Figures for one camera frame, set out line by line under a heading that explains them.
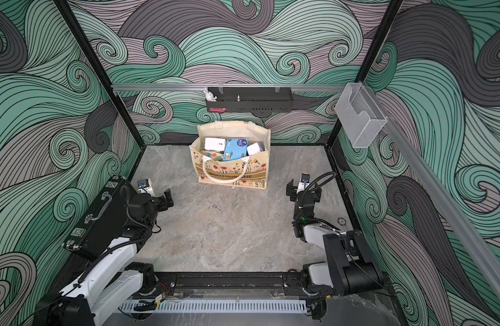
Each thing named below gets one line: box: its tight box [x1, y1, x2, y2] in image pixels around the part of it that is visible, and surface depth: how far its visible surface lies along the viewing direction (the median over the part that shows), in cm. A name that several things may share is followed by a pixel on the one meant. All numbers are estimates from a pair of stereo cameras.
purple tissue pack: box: [246, 141, 265, 156], surface depth 86 cm
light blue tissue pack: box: [222, 137, 249, 161], surface depth 87 cm
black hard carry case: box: [62, 175, 134, 261], surface depth 70 cm
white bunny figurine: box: [203, 86, 218, 102], surface depth 87 cm
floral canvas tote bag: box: [189, 120, 272, 190], surface depth 90 cm
